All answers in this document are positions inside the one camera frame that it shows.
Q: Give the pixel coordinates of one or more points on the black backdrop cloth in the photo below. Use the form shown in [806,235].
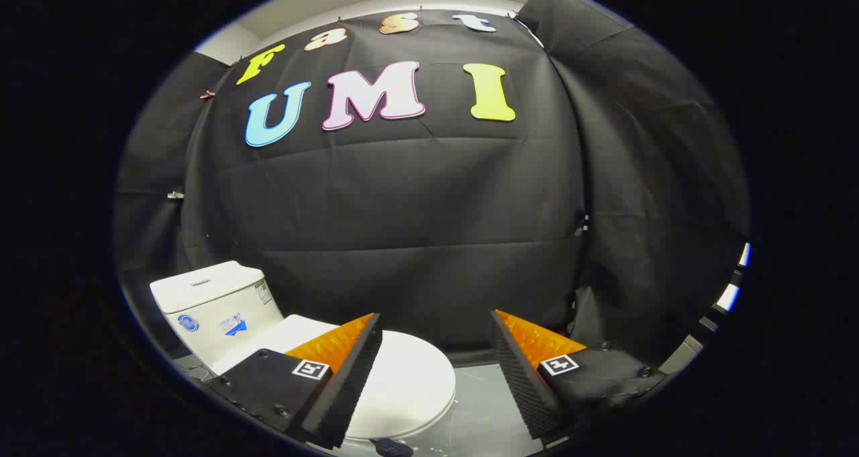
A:
[416,195]

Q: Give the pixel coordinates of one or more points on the white toilet lid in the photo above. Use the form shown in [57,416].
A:
[409,383]

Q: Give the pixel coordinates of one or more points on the white toilet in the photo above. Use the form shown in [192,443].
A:
[215,302]

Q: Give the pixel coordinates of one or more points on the grey panel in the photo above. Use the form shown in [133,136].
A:
[679,356]

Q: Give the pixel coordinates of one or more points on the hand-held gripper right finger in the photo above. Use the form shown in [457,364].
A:
[520,383]

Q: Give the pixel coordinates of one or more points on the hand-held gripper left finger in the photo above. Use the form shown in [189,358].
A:
[349,383]

